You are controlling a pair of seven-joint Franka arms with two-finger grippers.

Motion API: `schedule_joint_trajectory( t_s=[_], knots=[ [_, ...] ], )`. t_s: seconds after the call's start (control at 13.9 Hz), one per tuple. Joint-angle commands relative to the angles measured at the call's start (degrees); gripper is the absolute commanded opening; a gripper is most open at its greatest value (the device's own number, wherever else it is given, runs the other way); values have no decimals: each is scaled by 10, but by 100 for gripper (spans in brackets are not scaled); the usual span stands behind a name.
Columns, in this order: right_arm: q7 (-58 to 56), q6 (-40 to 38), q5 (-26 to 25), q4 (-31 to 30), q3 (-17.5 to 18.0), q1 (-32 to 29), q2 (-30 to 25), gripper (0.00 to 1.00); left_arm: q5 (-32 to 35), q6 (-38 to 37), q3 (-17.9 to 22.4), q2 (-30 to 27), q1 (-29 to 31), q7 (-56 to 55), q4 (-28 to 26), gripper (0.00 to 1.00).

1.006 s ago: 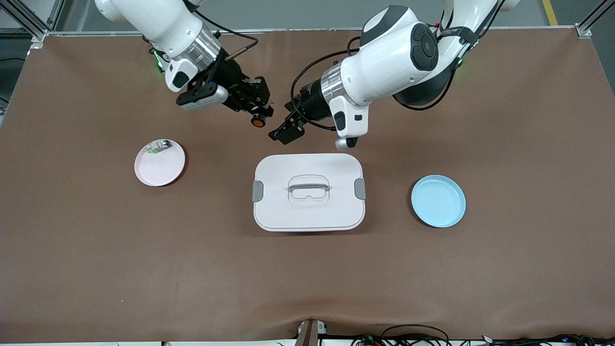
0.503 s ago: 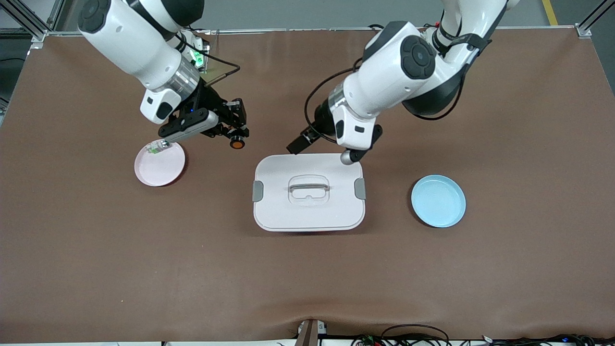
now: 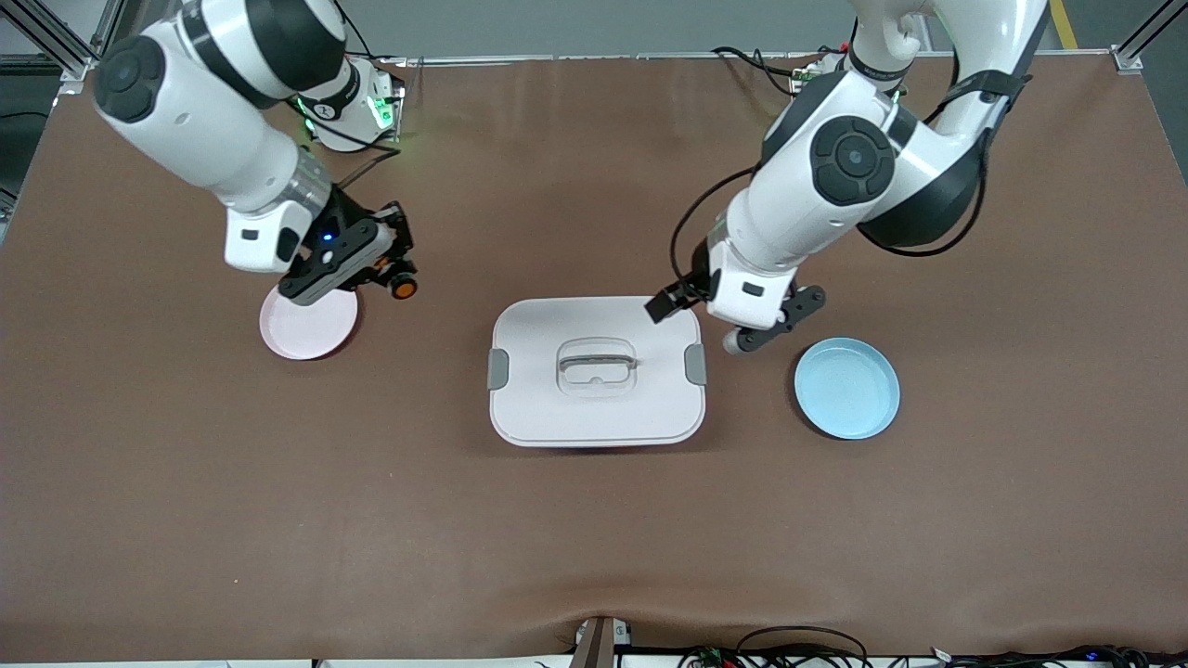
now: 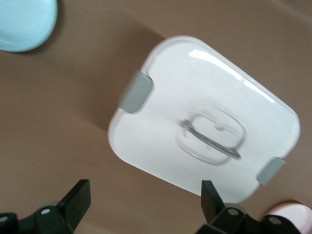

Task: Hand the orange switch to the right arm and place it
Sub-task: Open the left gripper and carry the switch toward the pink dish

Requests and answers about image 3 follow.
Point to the black camera bracket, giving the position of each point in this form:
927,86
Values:
311,278
789,315

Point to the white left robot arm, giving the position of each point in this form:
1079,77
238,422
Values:
789,223

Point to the pink round plate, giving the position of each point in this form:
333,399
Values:
306,334

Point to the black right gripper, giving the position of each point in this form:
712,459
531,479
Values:
345,221

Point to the small green circuit board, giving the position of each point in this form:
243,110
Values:
715,659

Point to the grey brown stand post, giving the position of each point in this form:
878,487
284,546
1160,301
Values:
599,645

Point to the silver table edge rail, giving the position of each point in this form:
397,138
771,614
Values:
603,57

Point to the white lidded storage box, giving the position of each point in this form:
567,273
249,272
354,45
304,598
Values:
594,408

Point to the black left camera bracket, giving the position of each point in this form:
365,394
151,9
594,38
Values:
789,315

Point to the aluminium frame post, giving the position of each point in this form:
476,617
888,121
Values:
56,42
1126,58

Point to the black right camera bracket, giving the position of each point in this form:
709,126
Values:
311,278

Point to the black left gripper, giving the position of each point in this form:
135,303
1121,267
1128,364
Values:
688,291

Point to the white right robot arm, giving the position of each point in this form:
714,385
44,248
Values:
186,121

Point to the light blue round plate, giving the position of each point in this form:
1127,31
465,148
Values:
847,390

